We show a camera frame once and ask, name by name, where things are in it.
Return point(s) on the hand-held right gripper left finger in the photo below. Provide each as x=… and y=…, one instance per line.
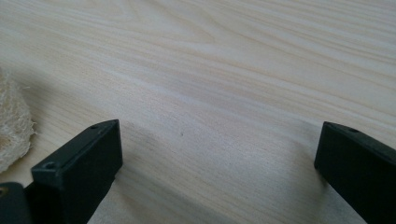
x=77, y=168

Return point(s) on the beige loofah sponge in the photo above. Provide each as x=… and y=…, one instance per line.
x=12, y=130

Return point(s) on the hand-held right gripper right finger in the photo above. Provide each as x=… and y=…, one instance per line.
x=361, y=165

